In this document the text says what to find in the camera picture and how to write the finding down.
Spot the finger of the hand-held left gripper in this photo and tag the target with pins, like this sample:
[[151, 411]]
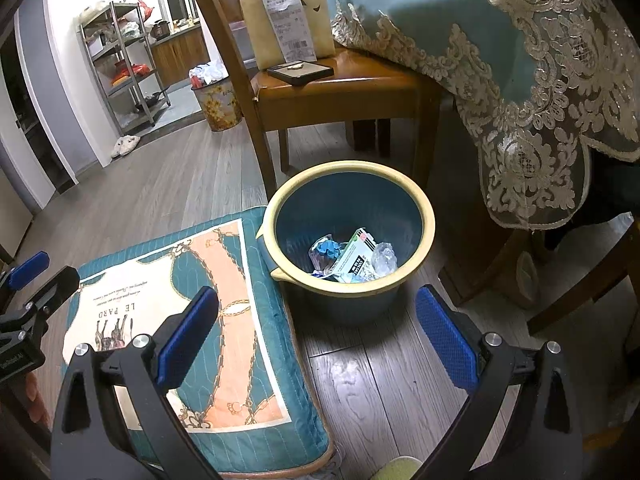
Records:
[[50, 290], [30, 263]]

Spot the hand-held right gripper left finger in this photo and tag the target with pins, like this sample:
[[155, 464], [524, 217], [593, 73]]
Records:
[[187, 340]]

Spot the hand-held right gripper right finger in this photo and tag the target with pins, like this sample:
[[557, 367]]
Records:
[[445, 340]]

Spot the clear plastic bag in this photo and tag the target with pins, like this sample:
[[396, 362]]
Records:
[[384, 257]]

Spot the white green medicine box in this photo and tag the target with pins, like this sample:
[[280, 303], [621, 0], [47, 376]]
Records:
[[352, 255]]

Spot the blue glove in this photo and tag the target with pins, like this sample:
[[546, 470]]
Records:
[[330, 249]]

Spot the blue bin with yellow rim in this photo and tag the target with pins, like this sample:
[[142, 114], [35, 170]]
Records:
[[350, 200]]

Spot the teal orange printed cushion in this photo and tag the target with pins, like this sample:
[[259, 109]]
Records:
[[225, 285]]

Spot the yellow green object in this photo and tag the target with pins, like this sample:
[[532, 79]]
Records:
[[397, 469]]

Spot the white fluffy slipper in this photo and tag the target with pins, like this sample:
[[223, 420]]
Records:
[[132, 143], [118, 147]]

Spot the metal shelf rack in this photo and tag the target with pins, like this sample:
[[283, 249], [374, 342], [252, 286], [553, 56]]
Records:
[[127, 85]]

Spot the floral waste bin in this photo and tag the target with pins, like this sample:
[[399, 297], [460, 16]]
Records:
[[217, 107]]

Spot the wooden kitchen cabinet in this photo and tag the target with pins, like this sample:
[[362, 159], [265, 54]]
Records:
[[180, 55]]

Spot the crumpled white plastic bags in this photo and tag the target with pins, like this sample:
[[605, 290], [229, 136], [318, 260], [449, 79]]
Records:
[[210, 74]]

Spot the rice cooker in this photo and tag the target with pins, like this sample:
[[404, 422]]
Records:
[[159, 30]]

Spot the wooden chair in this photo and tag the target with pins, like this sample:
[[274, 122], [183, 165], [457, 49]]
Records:
[[350, 90]]

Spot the black flat box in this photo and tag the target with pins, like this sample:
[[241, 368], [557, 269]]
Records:
[[300, 76]]

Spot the brown paper bag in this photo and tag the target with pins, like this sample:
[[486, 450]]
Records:
[[250, 20]]

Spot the teal lace tablecloth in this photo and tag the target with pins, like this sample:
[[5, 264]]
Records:
[[450, 10]]

